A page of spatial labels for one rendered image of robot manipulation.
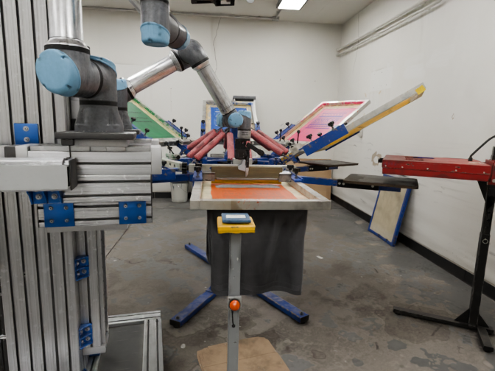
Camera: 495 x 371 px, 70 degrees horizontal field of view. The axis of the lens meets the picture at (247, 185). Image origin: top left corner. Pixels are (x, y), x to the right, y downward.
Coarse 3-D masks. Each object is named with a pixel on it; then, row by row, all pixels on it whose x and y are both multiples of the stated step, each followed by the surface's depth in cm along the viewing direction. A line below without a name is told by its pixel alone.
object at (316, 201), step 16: (192, 192) 158; (304, 192) 175; (192, 208) 142; (208, 208) 143; (224, 208) 143; (240, 208) 144; (256, 208) 145; (272, 208) 145; (288, 208) 146; (304, 208) 147; (320, 208) 148
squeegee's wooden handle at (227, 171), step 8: (216, 168) 199; (224, 168) 200; (232, 168) 200; (256, 168) 202; (264, 168) 202; (272, 168) 202; (280, 168) 203; (216, 176) 200; (224, 176) 200; (232, 176) 201; (240, 176) 201; (248, 176) 202; (256, 176) 202; (264, 176) 203; (272, 176) 203
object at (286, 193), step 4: (248, 184) 204; (252, 184) 205; (256, 184) 205; (260, 184) 206; (264, 184) 206; (268, 184) 206; (272, 184) 207; (276, 184) 207; (280, 184) 208; (252, 188) 191; (256, 188) 191; (260, 188) 191; (264, 188) 192; (268, 188) 192; (272, 188) 192; (276, 188) 193; (280, 188) 193; (284, 188) 193; (284, 192) 183; (288, 192) 183; (284, 196) 173; (288, 196) 173; (292, 196) 174
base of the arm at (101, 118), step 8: (80, 104) 112; (88, 104) 110; (96, 104) 111; (104, 104) 111; (112, 104) 114; (80, 112) 112; (88, 112) 110; (96, 112) 111; (104, 112) 111; (112, 112) 114; (80, 120) 112; (88, 120) 110; (96, 120) 110; (104, 120) 111; (112, 120) 114; (120, 120) 117; (80, 128) 110; (88, 128) 110; (96, 128) 110; (104, 128) 111; (112, 128) 113; (120, 128) 116
